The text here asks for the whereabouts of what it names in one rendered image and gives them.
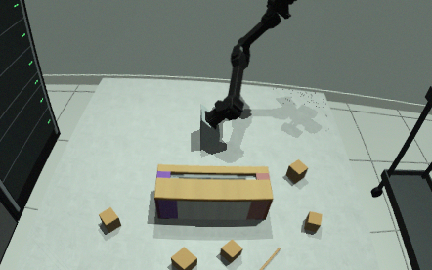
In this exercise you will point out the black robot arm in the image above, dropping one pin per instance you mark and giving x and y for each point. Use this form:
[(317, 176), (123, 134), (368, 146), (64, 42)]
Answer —
[(232, 106)]

